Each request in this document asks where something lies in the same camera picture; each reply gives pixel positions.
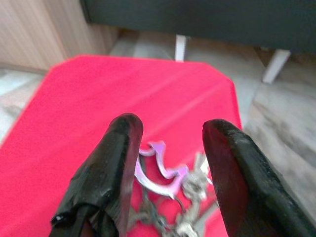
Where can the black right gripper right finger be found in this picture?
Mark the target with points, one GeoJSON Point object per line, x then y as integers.
{"type": "Point", "coordinates": [247, 177]}

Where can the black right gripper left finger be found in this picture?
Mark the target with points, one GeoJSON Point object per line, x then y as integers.
{"type": "Point", "coordinates": [106, 172]}

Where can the key bunch with purple carabiner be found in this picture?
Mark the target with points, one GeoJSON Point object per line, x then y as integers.
{"type": "Point", "coordinates": [160, 158]}

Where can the red plastic stool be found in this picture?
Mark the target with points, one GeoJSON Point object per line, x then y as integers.
{"type": "Point", "coordinates": [98, 93]}

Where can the light wood cabinet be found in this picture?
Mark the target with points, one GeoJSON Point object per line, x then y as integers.
{"type": "Point", "coordinates": [37, 29]}

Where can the black low cabinet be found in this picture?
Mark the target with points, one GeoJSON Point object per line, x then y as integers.
{"type": "Point", "coordinates": [197, 17]}

